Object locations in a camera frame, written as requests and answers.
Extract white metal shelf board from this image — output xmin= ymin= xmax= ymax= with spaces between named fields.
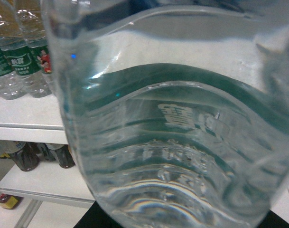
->
xmin=0 ymin=95 xmax=68 ymax=144

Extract water bottle middle back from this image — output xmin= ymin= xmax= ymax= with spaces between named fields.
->
xmin=30 ymin=0 xmax=56 ymax=94

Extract water bottle green label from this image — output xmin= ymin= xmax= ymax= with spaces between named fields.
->
xmin=41 ymin=0 xmax=289 ymax=228

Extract dark tea bottle below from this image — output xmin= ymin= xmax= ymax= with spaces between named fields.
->
xmin=7 ymin=141 xmax=39 ymax=171

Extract water bottle barcode label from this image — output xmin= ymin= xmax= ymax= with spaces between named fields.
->
xmin=0 ymin=0 xmax=51 ymax=98

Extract lower white shelf board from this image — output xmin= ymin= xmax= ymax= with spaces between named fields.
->
xmin=0 ymin=162 xmax=95 ymax=208

